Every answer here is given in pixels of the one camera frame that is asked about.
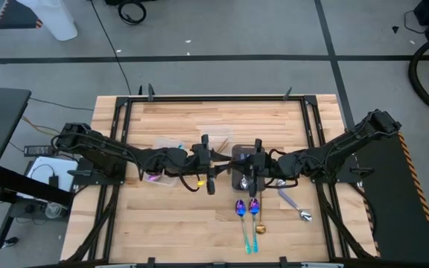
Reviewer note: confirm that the dark grey plastic bin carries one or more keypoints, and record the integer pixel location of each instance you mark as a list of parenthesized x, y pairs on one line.
[(241, 149)]

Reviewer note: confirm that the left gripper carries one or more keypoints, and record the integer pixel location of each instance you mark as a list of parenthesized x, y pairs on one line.
[(203, 164)]

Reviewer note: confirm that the clear plastic bottle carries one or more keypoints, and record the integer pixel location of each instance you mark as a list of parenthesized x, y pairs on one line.
[(55, 210)]

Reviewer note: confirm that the black table clamp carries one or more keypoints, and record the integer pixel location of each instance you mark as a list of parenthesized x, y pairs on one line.
[(150, 263), (283, 262)]

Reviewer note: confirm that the white aluminium profile bar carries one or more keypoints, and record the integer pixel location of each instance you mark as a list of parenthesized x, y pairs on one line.
[(115, 265), (322, 265)]

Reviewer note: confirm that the black aluminium rig frame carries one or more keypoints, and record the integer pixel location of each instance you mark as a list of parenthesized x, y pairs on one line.
[(218, 98)]

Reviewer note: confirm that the white box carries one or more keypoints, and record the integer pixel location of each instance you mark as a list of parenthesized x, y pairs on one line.
[(65, 167)]

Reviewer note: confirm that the black hazard-striped platform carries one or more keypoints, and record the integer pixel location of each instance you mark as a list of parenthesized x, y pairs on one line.
[(397, 208)]

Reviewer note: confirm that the black hazard-striped mat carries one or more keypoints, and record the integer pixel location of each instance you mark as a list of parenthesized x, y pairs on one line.
[(15, 16)]

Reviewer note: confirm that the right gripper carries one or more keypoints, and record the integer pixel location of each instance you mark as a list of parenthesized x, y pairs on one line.
[(259, 165)]

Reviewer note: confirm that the frosted white plastic bin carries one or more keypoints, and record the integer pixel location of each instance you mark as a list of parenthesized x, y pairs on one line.
[(162, 144)]

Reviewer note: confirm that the clear plastic bin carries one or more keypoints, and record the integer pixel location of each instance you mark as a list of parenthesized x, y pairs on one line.
[(218, 132)]

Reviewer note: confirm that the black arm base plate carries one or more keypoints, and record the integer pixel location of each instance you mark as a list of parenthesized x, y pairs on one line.
[(91, 178), (348, 175)]

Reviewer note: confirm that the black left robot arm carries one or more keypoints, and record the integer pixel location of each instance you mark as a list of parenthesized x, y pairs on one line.
[(99, 149)]

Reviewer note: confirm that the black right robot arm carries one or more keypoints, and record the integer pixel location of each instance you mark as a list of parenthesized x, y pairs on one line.
[(333, 149)]

